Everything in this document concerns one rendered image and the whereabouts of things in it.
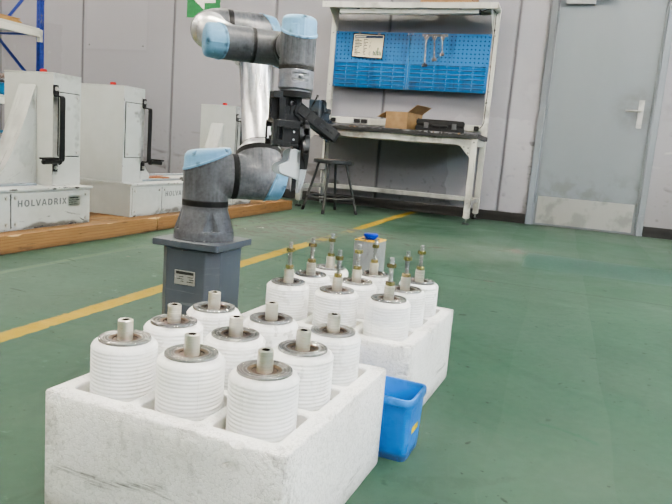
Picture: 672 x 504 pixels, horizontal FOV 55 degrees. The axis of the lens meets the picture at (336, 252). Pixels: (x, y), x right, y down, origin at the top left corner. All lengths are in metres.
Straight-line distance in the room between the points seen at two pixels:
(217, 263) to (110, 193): 2.31
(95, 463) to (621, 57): 5.84
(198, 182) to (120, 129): 2.24
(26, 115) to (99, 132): 0.59
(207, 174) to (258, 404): 0.87
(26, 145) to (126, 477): 2.62
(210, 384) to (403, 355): 0.50
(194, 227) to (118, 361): 0.71
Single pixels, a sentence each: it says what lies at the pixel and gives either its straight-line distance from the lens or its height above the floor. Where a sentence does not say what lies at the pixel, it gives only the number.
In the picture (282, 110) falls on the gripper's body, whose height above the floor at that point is 0.62.
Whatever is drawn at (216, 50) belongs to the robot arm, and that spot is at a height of 0.74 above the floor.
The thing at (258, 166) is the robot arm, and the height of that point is 0.49.
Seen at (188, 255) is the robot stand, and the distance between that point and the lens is 1.64.
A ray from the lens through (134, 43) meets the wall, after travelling 7.90.
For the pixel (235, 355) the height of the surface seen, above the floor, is 0.23.
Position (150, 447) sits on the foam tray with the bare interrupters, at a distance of 0.94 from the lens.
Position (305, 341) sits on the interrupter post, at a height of 0.27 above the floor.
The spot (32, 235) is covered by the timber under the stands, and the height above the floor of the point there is 0.07.
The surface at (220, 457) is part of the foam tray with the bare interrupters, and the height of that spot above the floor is 0.16.
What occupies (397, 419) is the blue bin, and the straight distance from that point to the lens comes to 1.22.
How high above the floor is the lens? 0.56
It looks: 9 degrees down
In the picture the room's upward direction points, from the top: 5 degrees clockwise
